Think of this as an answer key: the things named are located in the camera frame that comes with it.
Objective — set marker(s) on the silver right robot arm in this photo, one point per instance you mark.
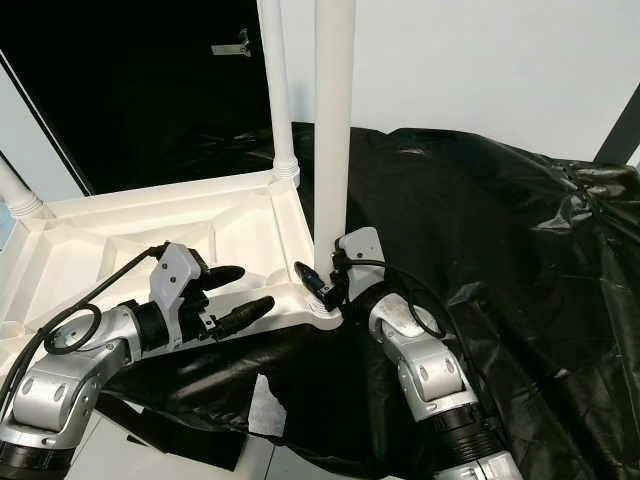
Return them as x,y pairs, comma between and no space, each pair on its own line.
430,370

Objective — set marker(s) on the white table pedestal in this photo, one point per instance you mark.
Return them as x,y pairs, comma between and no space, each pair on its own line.
260,462

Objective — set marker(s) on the white plastic table top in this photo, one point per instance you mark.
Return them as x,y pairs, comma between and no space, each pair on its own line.
80,260

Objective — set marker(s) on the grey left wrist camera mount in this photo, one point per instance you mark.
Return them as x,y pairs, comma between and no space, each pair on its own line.
175,280

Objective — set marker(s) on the white plastic table leg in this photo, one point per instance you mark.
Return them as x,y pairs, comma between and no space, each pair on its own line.
333,120
20,195
275,80

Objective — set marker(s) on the dark grey frame post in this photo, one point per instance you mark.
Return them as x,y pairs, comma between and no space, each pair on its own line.
620,130

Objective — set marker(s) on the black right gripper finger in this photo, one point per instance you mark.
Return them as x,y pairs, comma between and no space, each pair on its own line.
310,278

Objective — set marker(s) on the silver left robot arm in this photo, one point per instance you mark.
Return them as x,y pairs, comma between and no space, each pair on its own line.
60,400

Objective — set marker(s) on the black table cloth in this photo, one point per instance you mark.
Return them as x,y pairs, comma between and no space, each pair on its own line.
540,300

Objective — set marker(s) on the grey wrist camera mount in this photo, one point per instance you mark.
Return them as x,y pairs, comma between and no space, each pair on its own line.
363,245
175,280

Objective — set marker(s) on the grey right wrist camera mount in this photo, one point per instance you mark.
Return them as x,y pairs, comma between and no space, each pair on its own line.
363,245

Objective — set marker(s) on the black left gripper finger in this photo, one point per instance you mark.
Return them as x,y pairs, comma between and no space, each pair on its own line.
225,275
250,313

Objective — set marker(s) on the black door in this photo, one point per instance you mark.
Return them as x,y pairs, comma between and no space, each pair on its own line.
130,90

